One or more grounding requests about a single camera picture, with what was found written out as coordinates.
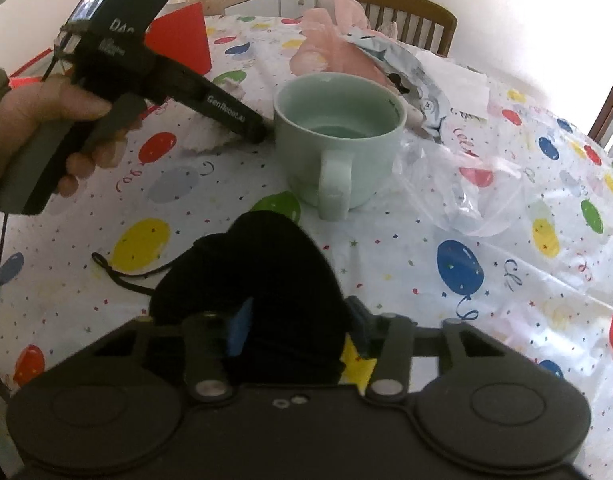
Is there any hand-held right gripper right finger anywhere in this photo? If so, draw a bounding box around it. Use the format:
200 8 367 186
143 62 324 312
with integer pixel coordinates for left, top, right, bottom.
347 296 510 403

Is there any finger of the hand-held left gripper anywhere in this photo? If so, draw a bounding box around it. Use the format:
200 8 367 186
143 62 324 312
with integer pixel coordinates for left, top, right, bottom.
154 57 277 144

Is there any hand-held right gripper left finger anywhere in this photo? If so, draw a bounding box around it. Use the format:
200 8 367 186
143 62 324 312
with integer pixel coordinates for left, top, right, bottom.
94 299 254 403

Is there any red cardboard box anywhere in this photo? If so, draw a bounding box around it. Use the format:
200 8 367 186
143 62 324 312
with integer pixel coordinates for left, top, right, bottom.
9 2 212 91

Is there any black cloth with cord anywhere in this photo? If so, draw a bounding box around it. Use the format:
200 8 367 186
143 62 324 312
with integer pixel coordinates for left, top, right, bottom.
91 210 348 386

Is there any person's left hand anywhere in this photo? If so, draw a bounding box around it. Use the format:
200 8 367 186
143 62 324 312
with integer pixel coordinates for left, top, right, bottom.
0 75 142 198

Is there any pale green mug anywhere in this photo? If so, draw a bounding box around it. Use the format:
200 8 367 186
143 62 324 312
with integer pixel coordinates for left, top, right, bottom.
273 72 407 222

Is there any balloon print tablecloth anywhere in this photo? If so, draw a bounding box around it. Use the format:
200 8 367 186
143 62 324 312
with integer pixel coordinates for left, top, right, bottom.
0 10 613 480

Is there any wooden chair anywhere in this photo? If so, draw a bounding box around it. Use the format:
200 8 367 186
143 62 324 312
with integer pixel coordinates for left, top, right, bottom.
587 57 613 146
343 0 458 58

